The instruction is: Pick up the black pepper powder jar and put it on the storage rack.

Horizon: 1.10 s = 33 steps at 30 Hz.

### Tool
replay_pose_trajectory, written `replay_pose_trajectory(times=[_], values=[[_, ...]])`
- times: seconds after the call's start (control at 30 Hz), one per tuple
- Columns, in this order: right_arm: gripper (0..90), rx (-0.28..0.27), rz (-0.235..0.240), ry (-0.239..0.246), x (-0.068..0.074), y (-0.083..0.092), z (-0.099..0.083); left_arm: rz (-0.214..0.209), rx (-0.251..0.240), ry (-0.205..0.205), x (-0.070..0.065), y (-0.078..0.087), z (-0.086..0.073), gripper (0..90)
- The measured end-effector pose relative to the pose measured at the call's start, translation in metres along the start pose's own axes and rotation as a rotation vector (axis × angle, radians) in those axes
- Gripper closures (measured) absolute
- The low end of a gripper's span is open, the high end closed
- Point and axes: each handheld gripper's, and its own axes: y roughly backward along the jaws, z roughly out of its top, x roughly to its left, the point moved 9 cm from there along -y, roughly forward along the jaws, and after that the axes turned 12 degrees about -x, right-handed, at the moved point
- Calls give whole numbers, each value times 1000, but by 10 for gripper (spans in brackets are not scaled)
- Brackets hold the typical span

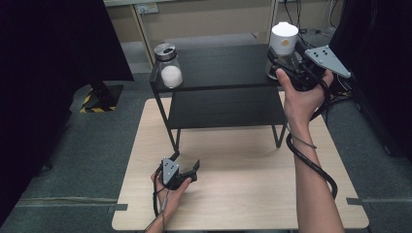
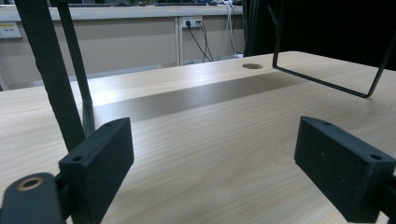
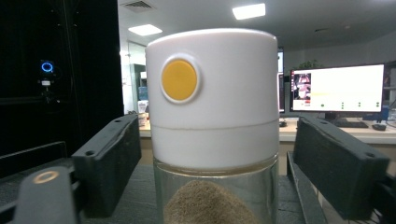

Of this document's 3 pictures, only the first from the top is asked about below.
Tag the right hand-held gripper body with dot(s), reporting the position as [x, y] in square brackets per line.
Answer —
[311, 66]

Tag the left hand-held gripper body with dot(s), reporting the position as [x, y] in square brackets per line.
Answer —
[171, 173]

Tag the white cup with grey base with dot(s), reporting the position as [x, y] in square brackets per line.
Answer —
[284, 37]

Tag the black two-tier shelf rack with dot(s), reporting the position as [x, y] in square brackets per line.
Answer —
[226, 66]

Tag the glass jar with silver lid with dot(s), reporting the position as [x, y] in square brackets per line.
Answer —
[168, 68]

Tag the person's left hand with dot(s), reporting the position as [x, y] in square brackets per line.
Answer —
[173, 199]

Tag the person's right hand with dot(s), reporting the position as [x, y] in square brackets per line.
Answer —
[301, 103]

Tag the black stand base striped tape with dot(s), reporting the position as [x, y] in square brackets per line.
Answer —
[343, 92]
[102, 97]

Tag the grey floor tape piece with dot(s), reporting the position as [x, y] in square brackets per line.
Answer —
[118, 207]
[358, 202]

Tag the beige wooden cabinet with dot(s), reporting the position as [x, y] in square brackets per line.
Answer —
[200, 19]

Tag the white wall socket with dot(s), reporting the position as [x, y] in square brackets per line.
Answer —
[147, 8]

